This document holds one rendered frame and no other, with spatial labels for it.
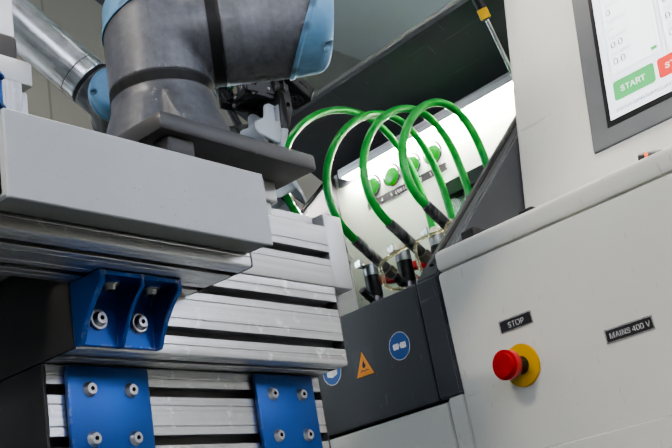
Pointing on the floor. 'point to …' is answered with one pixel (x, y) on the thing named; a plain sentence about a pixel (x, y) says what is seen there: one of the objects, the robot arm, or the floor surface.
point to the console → (568, 255)
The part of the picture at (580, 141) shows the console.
